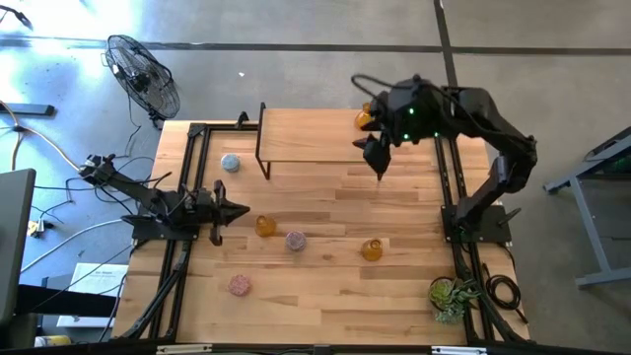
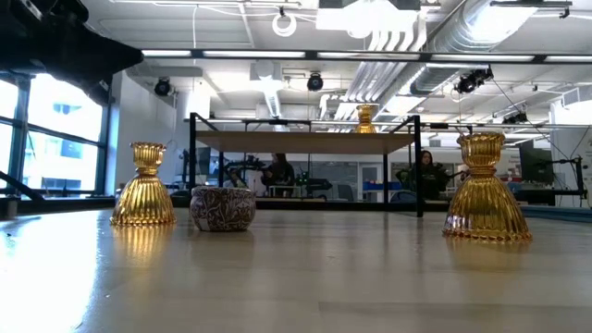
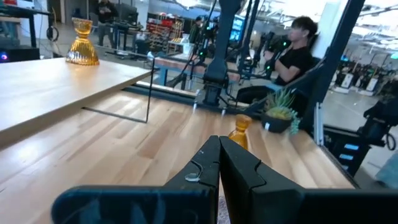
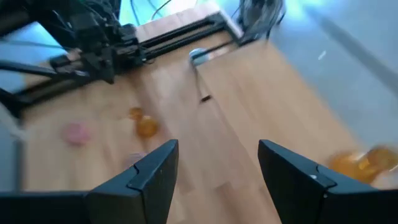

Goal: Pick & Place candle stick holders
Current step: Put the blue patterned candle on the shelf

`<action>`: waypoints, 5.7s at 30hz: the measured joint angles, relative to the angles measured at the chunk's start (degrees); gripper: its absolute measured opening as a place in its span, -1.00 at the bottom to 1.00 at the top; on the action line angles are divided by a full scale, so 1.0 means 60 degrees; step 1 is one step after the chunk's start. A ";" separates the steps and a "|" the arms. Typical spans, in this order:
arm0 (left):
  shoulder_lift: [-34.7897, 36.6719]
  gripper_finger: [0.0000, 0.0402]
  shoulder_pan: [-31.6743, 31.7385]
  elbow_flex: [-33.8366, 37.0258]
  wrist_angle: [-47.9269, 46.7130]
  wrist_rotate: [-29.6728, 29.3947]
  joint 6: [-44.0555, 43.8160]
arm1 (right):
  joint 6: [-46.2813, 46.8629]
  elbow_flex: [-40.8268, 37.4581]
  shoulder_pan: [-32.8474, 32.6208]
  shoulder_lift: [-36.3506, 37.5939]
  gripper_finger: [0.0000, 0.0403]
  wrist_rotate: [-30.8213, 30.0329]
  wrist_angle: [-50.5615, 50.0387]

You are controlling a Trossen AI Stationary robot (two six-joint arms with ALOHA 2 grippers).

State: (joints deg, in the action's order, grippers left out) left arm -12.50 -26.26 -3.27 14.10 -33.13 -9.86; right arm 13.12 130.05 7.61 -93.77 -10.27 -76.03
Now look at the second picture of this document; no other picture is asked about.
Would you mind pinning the black ceiling spotlight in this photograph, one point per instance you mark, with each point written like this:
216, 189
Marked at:
315, 82
162, 87

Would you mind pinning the amber glass candlestick holder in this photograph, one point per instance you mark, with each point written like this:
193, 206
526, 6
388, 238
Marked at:
144, 199
485, 208
366, 121

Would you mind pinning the person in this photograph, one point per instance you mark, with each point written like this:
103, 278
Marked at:
279, 175
427, 178

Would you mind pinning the white ceiling light fixture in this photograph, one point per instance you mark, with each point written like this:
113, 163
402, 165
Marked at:
365, 18

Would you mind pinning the dark window frame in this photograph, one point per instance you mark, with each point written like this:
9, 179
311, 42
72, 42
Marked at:
20, 139

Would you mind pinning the blue storage bins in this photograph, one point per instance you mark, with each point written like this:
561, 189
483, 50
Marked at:
377, 186

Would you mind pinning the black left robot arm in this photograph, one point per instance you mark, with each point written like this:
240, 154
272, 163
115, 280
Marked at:
55, 41

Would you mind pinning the patterned ceramic bowl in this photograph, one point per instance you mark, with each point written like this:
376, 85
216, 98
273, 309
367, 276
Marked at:
222, 209

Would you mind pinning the black monitor screen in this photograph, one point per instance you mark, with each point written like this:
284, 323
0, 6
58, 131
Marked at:
536, 162

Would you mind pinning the long rig light bar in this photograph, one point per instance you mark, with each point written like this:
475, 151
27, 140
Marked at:
254, 54

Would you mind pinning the wooden shelf black metal legs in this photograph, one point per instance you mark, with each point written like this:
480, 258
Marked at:
300, 142

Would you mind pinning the black aluminium rig frame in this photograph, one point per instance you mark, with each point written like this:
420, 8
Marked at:
324, 204

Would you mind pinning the black ceiling camera mount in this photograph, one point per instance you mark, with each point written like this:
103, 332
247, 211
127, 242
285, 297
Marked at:
472, 81

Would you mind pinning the black equipment stand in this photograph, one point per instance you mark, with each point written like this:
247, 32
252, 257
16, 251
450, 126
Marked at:
580, 176

